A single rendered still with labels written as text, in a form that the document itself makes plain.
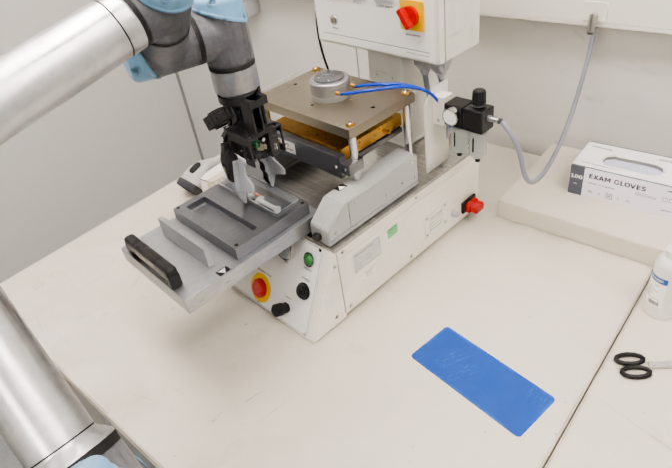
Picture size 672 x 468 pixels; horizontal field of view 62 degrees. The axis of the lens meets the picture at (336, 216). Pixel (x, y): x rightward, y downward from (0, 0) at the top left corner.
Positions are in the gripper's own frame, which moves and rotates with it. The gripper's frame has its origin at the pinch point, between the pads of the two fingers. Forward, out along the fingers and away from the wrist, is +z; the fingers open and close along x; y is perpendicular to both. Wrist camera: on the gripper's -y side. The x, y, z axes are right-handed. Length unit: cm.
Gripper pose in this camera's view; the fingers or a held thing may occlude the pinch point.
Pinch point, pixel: (255, 188)
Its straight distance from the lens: 106.1
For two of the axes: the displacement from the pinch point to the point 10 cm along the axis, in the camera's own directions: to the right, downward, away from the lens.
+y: 7.0, 3.5, -6.2
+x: 7.0, -4.8, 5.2
